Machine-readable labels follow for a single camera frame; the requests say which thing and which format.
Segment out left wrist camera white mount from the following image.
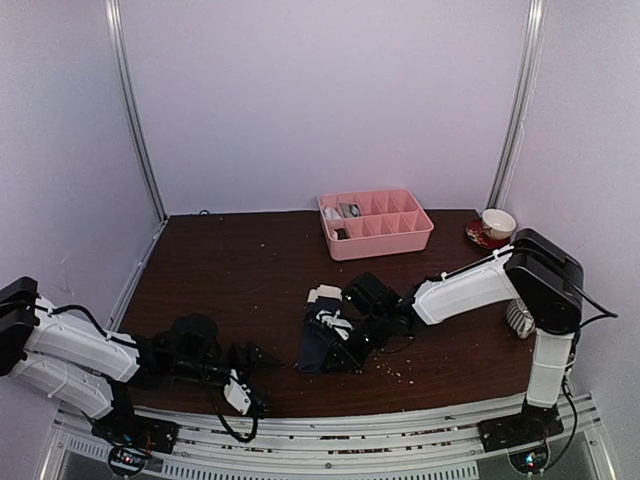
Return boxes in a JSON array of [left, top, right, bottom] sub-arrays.
[[223, 369, 269, 418]]

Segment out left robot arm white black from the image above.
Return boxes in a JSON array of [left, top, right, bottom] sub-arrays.
[[1, 277, 283, 456]]

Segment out white ceramic bowl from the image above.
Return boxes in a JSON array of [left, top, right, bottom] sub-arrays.
[[481, 209, 517, 240]]

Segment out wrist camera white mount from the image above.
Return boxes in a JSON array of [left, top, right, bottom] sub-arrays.
[[223, 369, 269, 418], [316, 310, 353, 341]]

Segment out left aluminium corner post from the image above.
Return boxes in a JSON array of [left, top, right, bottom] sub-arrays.
[[105, 0, 168, 223]]

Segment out left round controller board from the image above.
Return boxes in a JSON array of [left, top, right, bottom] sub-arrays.
[[107, 445, 151, 477]]

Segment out navy and cream underwear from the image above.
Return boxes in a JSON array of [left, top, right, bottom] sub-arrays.
[[297, 284, 343, 374]]

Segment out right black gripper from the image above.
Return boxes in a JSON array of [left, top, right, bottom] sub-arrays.
[[320, 311, 391, 375]]

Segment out right round controller board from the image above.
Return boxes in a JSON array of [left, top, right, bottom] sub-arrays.
[[509, 446, 551, 475]]

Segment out striped grey white cup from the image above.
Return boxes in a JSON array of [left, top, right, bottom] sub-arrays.
[[506, 299, 536, 339]]

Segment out red patterned saucer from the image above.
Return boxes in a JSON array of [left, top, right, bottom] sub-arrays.
[[465, 218, 510, 250]]

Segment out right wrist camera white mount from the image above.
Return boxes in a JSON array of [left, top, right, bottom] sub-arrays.
[[316, 310, 353, 341]]

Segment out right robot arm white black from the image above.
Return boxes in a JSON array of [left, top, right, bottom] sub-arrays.
[[317, 229, 584, 452]]

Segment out pink divided organizer box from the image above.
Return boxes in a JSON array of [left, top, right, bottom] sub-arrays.
[[317, 188, 434, 261]]

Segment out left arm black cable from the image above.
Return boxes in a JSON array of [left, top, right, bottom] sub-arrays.
[[49, 304, 261, 444]]

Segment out aluminium corner post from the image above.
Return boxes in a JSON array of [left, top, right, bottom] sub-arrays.
[[105, 0, 168, 223], [486, 0, 547, 208]]

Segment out white rolled item in box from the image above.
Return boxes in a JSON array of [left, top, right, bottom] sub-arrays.
[[322, 207, 344, 222]]

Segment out right aluminium corner post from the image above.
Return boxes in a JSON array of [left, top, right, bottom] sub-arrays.
[[486, 0, 547, 208]]

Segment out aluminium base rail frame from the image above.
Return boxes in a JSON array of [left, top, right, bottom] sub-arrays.
[[35, 394, 622, 479]]

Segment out black item in box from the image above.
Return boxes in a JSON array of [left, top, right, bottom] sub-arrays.
[[332, 228, 349, 240]]

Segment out round controller board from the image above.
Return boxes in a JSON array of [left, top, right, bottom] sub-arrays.
[[107, 445, 151, 477], [509, 446, 551, 475]]

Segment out grey boxer briefs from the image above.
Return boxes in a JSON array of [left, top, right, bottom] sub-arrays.
[[339, 202, 362, 219]]

